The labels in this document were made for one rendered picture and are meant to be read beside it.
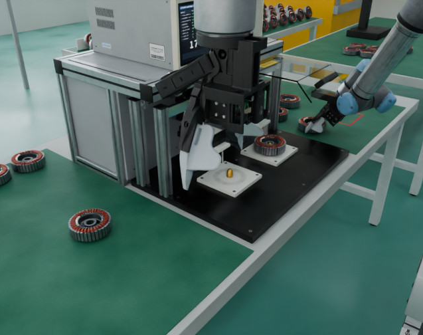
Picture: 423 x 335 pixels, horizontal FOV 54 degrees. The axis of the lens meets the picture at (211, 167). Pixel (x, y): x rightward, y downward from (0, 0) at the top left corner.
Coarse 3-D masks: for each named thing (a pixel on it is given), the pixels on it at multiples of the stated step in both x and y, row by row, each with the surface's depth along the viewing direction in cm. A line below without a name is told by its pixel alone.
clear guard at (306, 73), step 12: (264, 60) 148; (276, 60) 148; (288, 60) 148; (300, 60) 148; (264, 72) 135; (276, 72) 135; (288, 72) 135; (300, 72) 135; (312, 72) 135; (324, 72) 139; (300, 84) 128; (312, 84) 131; (324, 84) 136; (336, 84) 140; (312, 96) 129
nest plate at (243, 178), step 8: (224, 168) 137; (232, 168) 137; (240, 168) 137; (200, 176) 133; (208, 176) 133; (216, 176) 133; (224, 176) 133; (240, 176) 133; (248, 176) 133; (256, 176) 133; (208, 184) 129; (216, 184) 129; (224, 184) 129; (232, 184) 129; (240, 184) 129; (248, 184) 129; (224, 192) 126; (232, 192) 125; (240, 192) 126
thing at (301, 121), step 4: (308, 116) 175; (312, 116) 175; (300, 120) 172; (304, 120) 171; (308, 120) 174; (300, 124) 170; (304, 124) 168; (308, 124) 168; (324, 124) 169; (300, 128) 170; (304, 128) 169; (324, 128) 169; (308, 132) 168; (312, 132) 168; (316, 132) 168
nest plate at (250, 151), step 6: (252, 144) 153; (246, 150) 149; (252, 150) 149; (288, 150) 149; (294, 150) 149; (252, 156) 146; (258, 156) 145; (264, 156) 145; (270, 156) 145; (276, 156) 145; (282, 156) 145; (288, 156) 146; (270, 162) 142; (276, 162) 141
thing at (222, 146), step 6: (180, 132) 134; (216, 132) 129; (222, 132) 130; (216, 138) 128; (222, 138) 131; (216, 144) 129; (222, 144) 131; (228, 144) 131; (216, 150) 128; (222, 150) 129
